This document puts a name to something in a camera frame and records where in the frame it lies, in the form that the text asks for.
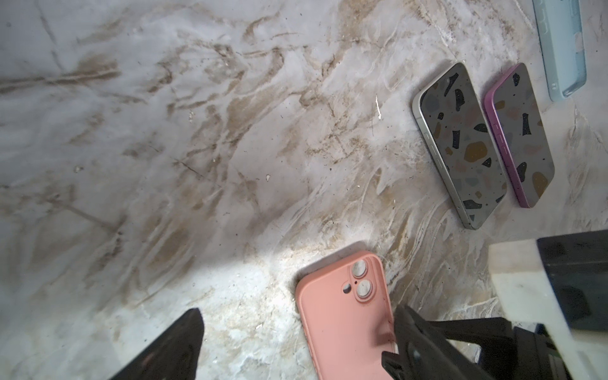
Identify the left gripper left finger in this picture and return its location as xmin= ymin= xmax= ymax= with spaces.
xmin=112 ymin=308 xmax=204 ymax=380

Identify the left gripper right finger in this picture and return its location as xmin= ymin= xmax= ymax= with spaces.
xmin=382 ymin=305 xmax=491 ymax=379

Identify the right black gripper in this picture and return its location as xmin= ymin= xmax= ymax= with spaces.
xmin=431 ymin=318 xmax=570 ymax=379

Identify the pink phone case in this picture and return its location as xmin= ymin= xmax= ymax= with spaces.
xmin=295 ymin=251 xmax=396 ymax=379

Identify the light blue phone case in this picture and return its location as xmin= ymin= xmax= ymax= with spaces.
xmin=532 ymin=0 xmax=587 ymax=102

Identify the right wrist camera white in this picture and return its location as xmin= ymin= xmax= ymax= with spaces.
xmin=488 ymin=231 xmax=607 ymax=379

